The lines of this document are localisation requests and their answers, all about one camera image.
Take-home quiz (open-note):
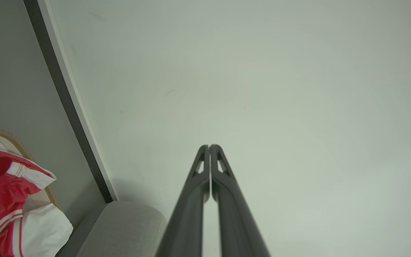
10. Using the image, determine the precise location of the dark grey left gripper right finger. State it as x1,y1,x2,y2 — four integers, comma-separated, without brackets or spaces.
209,144,271,257

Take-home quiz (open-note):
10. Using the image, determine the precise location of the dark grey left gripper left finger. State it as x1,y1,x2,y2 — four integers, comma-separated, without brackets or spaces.
156,145,211,257

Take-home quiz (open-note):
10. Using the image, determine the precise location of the red white striped garment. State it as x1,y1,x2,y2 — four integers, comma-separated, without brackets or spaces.
0,137,74,257

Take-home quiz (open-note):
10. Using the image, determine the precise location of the grey fabric sofa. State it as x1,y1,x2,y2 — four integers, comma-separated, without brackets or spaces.
56,201,168,257

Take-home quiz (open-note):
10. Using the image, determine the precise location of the white laundry basket tan rim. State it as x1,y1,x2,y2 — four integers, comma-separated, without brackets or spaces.
0,127,60,208

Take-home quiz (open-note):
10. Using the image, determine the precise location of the white and black baseboard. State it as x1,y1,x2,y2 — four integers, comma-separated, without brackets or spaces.
23,0,120,203

